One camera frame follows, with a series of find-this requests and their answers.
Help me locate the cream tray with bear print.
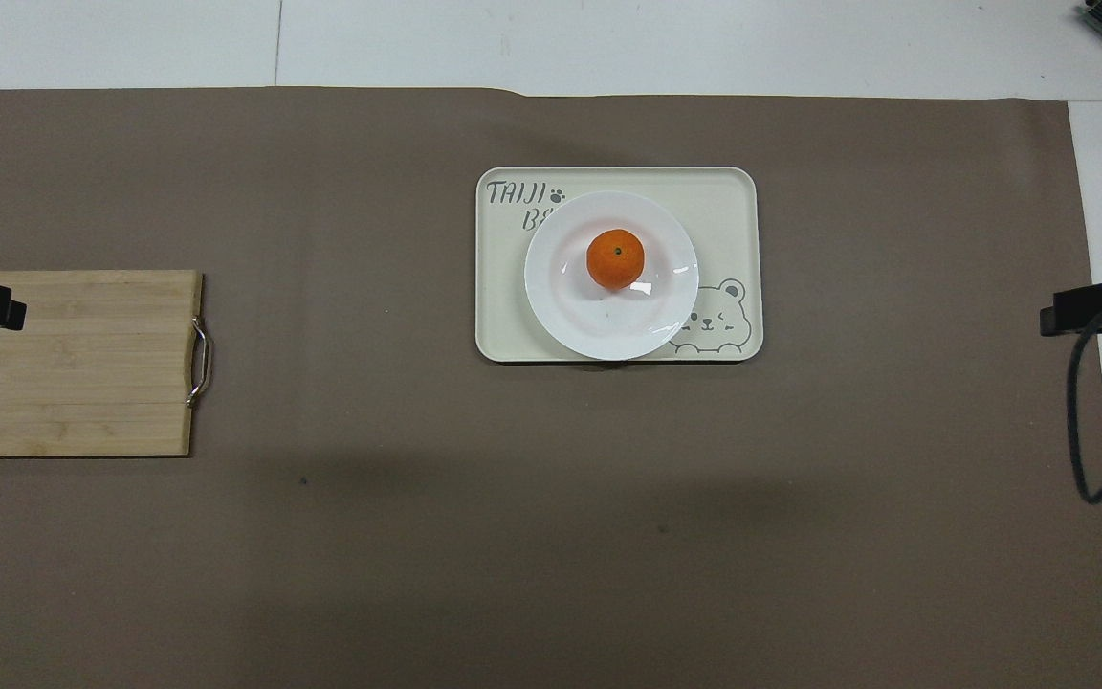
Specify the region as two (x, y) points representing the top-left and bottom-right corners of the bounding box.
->
(474, 167), (764, 364)

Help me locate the bamboo cutting board with metal handle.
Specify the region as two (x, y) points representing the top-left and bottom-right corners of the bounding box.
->
(0, 269), (214, 458)

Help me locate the white round plate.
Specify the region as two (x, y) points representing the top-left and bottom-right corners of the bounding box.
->
(524, 190), (701, 362)

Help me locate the orange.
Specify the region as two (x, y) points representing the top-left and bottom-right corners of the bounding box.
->
(586, 229), (647, 292)

